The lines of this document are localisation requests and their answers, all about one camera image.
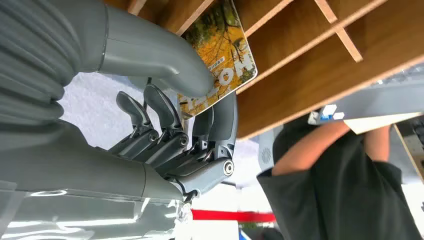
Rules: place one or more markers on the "grey laptop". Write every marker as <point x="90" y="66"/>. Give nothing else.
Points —
<point x="381" y="99"/>

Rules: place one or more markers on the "white and blue sticker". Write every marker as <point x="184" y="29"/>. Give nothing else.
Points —
<point x="328" y="112"/>

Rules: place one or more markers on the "pale paper sheet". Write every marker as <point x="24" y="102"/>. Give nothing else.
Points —
<point x="374" y="123"/>

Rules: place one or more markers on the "white device with grille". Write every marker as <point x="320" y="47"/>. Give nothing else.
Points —
<point x="266" y="154"/>

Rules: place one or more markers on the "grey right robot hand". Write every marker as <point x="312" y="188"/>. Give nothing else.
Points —
<point x="82" y="172"/>

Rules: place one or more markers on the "wooden board with pale edge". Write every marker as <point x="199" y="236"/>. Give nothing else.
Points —
<point x="412" y="152"/>

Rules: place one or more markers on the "ribbed grey right arm sleeve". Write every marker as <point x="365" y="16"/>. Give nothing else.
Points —
<point x="30" y="59"/>

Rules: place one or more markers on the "wooden compartment shelf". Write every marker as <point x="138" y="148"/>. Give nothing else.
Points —
<point x="314" y="76"/>

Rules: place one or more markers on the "red barrier strip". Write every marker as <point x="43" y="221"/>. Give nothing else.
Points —
<point x="232" y="216"/>

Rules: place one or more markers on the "person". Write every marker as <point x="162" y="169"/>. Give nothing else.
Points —
<point x="338" y="198"/>

